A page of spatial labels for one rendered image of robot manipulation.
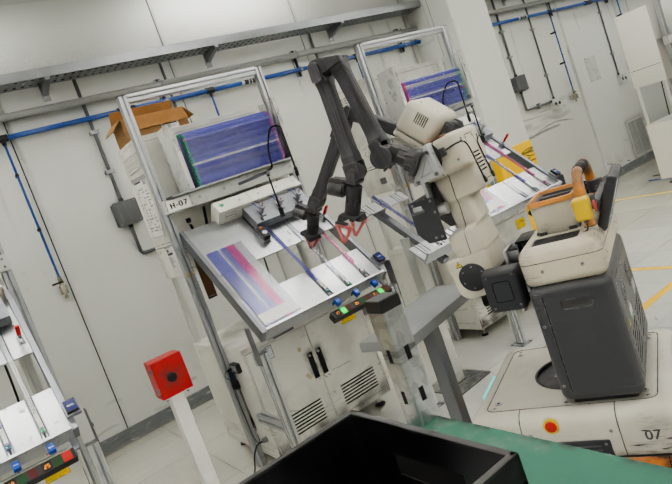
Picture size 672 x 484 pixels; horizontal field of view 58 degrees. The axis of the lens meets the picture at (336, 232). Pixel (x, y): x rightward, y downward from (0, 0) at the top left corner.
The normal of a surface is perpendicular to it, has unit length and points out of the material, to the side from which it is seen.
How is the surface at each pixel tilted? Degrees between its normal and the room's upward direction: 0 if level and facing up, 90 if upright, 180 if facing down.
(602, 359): 90
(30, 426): 47
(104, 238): 90
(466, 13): 90
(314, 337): 90
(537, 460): 0
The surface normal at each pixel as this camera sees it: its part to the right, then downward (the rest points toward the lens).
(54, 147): 0.54, -0.11
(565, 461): -0.33, -0.94
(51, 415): 0.16, -0.72
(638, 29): -0.77, 0.33
